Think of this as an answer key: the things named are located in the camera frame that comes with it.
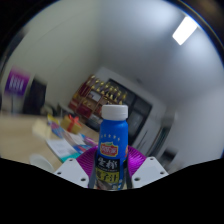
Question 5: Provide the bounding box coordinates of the ceiling light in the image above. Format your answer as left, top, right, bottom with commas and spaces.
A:
171, 15, 199, 46

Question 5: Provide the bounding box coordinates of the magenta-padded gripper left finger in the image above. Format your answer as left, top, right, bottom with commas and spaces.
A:
53, 146, 99, 188

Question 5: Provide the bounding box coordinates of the purple sign board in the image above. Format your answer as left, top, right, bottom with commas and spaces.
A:
4, 67, 32, 97

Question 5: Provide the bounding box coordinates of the yellow gift box red ribbon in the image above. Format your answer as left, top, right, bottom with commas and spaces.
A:
60, 114, 83, 135

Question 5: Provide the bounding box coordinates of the blue drink bottle white cap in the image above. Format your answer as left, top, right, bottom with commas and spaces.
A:
88, 104, 130, 192

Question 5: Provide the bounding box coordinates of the black office chair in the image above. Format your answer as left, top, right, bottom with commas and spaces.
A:
22, 78, 48, 116

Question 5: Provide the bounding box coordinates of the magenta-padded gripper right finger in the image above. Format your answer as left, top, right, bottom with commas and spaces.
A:
126, 145, 169, 188

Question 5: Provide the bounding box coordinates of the teal book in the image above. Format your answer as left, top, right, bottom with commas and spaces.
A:
58, 151, 81, 163

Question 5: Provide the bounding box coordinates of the small pale yellow notepad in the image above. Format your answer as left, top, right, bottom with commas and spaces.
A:
31, 119, 53, 140

